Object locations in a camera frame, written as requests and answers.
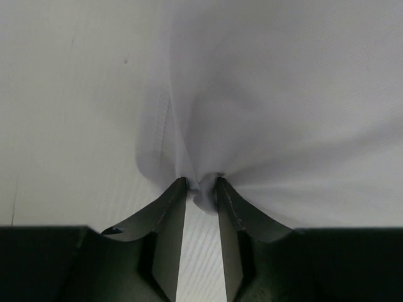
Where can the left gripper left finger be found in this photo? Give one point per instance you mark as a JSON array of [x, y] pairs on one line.
[[159, 228]]

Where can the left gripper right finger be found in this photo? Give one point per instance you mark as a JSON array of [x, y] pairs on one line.
[[242, 228]]

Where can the white t shirt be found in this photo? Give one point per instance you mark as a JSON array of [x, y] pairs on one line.
[[298, 104]]

